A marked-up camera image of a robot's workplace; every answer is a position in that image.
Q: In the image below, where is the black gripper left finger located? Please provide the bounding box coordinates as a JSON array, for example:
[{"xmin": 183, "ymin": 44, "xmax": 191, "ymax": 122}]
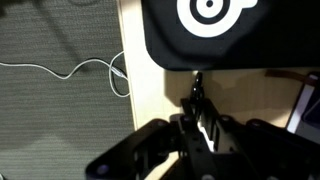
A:
[{"xmin": 180, "ymin": 98, "xmax": 199, "ymax": 133}]

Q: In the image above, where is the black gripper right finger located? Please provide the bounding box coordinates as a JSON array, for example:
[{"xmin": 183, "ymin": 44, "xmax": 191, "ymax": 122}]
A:
[{"xmin": 202, "ymin": 99, "xmax": 224, "ymax": 140}]

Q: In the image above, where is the black clear pen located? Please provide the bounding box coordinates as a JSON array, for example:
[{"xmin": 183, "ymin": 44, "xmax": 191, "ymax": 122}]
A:
[{"xmin": 190, "ymin": 72, "xmax": 204, "ymax": 117}]

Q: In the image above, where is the black desk mat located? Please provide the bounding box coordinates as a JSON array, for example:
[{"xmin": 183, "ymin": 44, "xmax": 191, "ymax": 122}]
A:
[{"xmin": 141, "ymin": 0, "xmax": 320, "ymax": 71}]

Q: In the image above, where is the dark blue notebook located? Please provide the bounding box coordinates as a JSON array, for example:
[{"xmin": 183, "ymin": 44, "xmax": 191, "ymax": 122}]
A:
[{"xmin": 285, "ymin": 72, "xmax": 320, "ymax": 144}]

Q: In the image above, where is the white floor cable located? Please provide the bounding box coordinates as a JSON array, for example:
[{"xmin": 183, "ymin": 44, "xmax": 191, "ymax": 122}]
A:
[{"xmin": 0, "ymin": 50, "xmax": 132, "ymax": 99}]

